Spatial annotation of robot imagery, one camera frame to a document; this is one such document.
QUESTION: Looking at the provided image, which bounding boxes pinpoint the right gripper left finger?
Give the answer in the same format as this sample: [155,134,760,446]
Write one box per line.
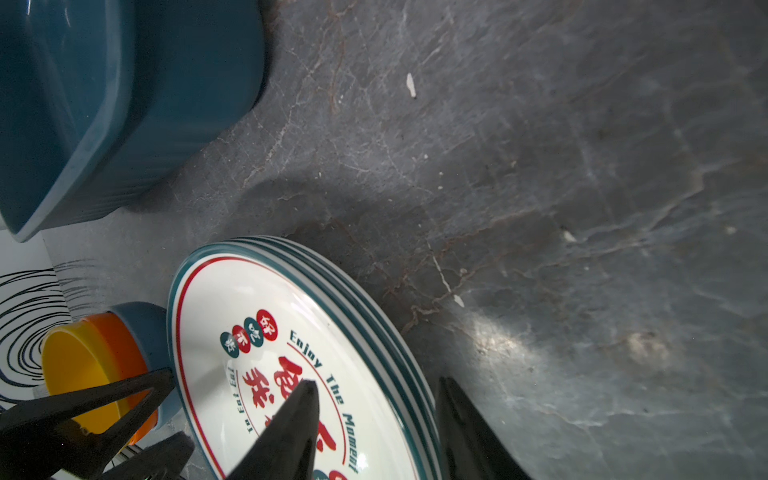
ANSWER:
[227,380,319,480]

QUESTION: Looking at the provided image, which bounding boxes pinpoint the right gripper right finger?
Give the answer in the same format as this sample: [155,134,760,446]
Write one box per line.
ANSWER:
[436,377,532,480]

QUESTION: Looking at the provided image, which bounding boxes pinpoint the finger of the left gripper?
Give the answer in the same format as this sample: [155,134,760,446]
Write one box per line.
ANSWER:
[0,367,176,480]
[100,432,195,480]

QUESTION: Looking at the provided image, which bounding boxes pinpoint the white plate green flower outline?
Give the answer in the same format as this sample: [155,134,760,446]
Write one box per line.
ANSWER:
[234,236,443,479]

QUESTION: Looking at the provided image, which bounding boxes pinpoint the plate with red characters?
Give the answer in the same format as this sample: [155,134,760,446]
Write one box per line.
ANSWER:
[167,238,420,479]

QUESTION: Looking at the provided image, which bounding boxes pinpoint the teal plastic bin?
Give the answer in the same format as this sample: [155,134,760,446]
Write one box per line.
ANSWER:
[1,1,266,242]

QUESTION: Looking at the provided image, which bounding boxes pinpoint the yellow bowl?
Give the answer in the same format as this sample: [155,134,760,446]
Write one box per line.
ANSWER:
[40,316,130,436]

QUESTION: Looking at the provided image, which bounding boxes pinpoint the orange bowl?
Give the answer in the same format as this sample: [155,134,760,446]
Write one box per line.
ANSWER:
[81,312,149,433]

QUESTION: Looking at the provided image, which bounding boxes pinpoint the blue bowl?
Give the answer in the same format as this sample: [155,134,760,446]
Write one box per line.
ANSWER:
[107,301,184,430]

